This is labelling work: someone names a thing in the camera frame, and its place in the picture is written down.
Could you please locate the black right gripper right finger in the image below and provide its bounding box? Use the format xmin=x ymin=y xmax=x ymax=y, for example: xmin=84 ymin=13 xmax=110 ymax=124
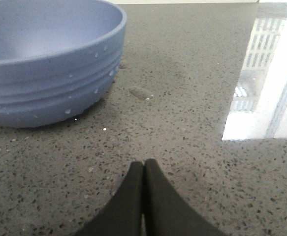
xmin=143 ymin=159 xmax=225 ymax=236

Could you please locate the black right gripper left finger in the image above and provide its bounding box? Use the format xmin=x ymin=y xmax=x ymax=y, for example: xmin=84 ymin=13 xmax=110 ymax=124
xmin=75 ymin=162 xmax=143 ymax=236

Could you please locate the light blue ribbed bowl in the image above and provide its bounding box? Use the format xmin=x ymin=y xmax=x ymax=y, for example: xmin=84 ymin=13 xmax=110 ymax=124
xmin=0 ymin=0 xmax=127 ymax=128

